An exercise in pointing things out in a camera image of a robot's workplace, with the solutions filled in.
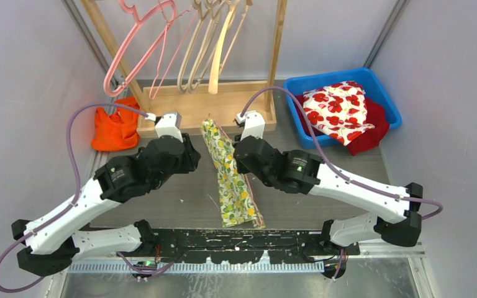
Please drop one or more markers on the beige wooden hanger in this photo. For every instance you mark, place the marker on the beige wooden hanger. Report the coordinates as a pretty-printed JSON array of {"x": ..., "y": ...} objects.
[
  {"x": 214, "y": 8},
  {"x": 186, "y": 80}
]

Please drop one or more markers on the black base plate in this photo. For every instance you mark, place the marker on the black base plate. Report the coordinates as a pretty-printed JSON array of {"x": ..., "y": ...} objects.
[{"x": 235, "y": 246}]

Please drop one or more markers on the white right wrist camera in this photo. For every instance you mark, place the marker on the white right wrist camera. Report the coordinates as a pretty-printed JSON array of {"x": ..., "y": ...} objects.
[{"x": 253, "y": 124}]

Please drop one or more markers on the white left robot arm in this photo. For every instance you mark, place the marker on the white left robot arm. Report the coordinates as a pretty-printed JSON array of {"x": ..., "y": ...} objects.
[{"x": 56, "y": 240}]

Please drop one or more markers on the wooden hanger rack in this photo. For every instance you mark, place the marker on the wooden hanger rack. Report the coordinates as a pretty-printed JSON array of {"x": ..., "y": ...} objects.
[{"x": 223, "y": 106}]

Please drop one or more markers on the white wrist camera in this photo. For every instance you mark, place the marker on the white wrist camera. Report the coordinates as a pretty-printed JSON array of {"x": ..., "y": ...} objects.
[
  {"x": 166, "y": 125},
  {"x": 253, "y": 124}
]

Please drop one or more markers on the cream wooden hanger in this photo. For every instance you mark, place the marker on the cream wooden hanger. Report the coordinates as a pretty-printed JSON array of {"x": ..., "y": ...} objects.
[{"x": 218, "y": 61}]

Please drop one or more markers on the lemon print skirt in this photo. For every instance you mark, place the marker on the lemon print skirt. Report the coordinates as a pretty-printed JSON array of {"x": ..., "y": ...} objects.
[{"x": 230, "y": 177}]

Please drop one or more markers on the orange cloth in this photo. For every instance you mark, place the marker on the orange cloth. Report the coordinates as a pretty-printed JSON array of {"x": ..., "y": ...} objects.
[{"x": 116, "y": 131}]

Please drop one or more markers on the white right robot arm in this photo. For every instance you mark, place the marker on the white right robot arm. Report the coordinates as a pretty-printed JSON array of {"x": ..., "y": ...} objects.
[{"x": 389, "y": 216}]

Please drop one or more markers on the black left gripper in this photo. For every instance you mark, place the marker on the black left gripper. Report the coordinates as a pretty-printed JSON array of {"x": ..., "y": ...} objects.
[{"x": 191, "y": 157}]

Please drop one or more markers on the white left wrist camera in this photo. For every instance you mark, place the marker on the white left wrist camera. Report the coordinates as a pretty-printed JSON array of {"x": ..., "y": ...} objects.
[{"x": 166, "y": 125}]

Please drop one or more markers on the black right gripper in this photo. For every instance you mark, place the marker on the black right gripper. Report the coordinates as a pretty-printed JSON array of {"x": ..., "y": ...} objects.
[{"x": 241, "y": 168}]

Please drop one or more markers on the red poppy print cloth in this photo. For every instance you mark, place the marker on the red poppy print cloth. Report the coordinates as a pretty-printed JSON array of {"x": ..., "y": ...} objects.
[{"x": 338, "y": 110}]

